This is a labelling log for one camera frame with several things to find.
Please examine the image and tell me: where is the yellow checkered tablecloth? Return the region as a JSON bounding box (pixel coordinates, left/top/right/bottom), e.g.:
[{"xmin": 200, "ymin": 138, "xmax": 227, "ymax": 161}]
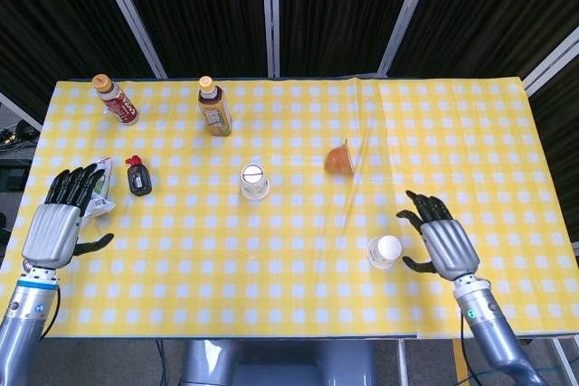
[{"xmin": 0, "ymin": 78, "xmax": 579, "ymax": 341}]

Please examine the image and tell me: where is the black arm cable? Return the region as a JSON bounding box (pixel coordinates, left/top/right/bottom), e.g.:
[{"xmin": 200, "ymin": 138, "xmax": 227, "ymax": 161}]
[
  {"xmin": 458, "ymin": 313, "xmax": 481, "ymax": 386},
  {"xmin": 40, "ymin": 286, "xmax": 63, "ymax": 340}
]

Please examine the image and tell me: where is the yellow tea bottle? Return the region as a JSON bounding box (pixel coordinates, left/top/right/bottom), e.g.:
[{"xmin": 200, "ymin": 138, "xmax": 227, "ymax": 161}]
[{"xmin": 196, "ymin": 76, "xmax": 233, "ymax": 137}]

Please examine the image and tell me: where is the blue cable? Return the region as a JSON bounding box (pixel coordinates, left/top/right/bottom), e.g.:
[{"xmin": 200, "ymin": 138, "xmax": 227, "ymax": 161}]
[{"xmin": 156, "ymin": 339, "xmax": 169, "ymax": 386}]

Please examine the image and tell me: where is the red coffee bottle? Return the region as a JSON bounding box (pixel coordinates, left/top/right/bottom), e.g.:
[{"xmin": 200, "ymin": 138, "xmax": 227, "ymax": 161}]
[{"xmin": 91, "ymin": 73, "xmax": 140, "ymax": 127}]

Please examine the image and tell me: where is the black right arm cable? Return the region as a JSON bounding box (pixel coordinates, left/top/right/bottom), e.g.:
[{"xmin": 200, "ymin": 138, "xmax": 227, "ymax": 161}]
[{"xmin": 458, "ymin": 313, "xmax": 481, "ymax": 386}]

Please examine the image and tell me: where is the black cable bundle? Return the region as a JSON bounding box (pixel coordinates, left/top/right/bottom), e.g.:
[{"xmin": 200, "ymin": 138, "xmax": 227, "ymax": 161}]
[{"xmin": 0, "ymin": 118, "xmax": 40, "ymax": 152}]

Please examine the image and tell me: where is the metal table leg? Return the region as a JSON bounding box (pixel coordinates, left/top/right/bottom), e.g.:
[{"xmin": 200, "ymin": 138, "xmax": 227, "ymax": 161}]
[
  {"xmin": 396, "ymin": 339, "xmax": 409, "ymax": 386},
  {"xmin": 552, "ymin": 338, "xmax": 574, "ymax": 386}
]

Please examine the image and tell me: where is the silver aluminium frame bar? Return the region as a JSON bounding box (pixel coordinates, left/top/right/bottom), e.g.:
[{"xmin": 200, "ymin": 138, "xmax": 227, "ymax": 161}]
[
  {"xmin": 0, "ymin": 90, "xmax": 44, "ymax": 132},
  {"xmin": 523, "ymin": 25, "xmax": 579, "ymax": 98},
  {"xmin": 90, "ymin": 0, "xmax": 168, "ymax": 80},
  {"xmin": 261, "ymin": 0, "xmax": 281, "ymax": 79},
  {"xmin": 376, "ymin": 0, "xmax": 441, "ymax": 78}
]

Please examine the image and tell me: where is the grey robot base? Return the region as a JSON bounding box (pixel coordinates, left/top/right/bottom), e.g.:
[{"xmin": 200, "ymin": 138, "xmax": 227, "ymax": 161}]
[{"xmin": 180, "ymin": 339, "xmax": 376, "ymax": 386}]

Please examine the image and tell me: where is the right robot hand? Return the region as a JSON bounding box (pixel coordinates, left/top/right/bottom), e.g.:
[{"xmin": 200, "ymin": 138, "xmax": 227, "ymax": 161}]
[{"xmin": 396, "ymin": 190, "xmax": 481, "ymax": 281}]

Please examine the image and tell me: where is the paper cup with line mark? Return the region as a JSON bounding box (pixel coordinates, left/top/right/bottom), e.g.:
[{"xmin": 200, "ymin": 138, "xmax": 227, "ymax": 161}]
[{"xmin": 239, "ymin": 163, "xmax": 271, "ymax": 200}]

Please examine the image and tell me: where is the white green snack packet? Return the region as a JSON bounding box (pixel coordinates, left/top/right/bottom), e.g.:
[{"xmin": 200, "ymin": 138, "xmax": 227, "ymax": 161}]
[{"xmin": 81, "ymin": 155, "xmax": 116, "ymax": 218}]

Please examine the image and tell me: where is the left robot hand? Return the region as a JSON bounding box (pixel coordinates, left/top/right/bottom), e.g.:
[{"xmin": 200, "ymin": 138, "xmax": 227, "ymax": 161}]
[{"xmin": 21, "ymin": 164, "xmax": 115, "ymax": 269}]

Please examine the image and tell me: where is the small black sauce bottle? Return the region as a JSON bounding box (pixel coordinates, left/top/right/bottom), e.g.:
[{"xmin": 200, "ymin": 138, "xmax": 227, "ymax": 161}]
[{"xmin": 125, "ymin": 155, "xmax": 153, "ymax": 198}]

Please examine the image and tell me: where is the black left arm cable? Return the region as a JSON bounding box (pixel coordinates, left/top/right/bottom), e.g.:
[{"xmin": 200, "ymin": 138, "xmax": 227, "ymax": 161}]
[{"xmin": 40, "ymin": 286, "xmax": 63, "ymax": 340}]

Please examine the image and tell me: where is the orange jelly cup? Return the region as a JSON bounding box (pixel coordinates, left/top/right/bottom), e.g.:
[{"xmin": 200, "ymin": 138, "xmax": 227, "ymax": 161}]
[{"xmin": 324, "ymin": 138, "xmax": 356, "ymax": 176}]

